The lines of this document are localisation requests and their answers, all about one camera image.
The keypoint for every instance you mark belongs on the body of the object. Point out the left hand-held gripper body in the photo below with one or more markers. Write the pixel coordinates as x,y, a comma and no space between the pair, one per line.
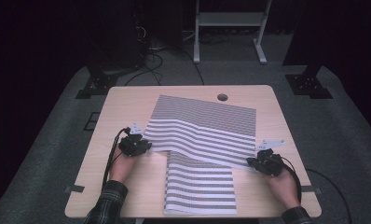
131,146

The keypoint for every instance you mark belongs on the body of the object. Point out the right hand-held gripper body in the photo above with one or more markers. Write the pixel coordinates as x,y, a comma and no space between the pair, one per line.
270,163

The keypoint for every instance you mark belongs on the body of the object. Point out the grey white striped cloth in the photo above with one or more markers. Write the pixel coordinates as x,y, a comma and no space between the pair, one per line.
202,133

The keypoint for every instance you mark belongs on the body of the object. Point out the person's left hand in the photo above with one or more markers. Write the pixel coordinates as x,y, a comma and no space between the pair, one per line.
123,163

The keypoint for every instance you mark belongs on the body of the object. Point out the person's right hand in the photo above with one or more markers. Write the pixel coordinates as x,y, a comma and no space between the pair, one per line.
281,183

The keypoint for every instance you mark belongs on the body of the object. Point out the grey tape piece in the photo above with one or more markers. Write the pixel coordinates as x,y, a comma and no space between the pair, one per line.
312,189
75,188

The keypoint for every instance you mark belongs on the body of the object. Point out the black stand base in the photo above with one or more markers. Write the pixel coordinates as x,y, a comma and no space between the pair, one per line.
308,84
96,85

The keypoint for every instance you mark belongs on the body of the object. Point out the dark equipment cabinet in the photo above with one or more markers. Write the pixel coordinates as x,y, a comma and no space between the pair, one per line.
118,34

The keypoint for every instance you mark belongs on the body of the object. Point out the white metal stand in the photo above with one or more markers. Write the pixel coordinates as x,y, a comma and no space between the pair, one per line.
230,18

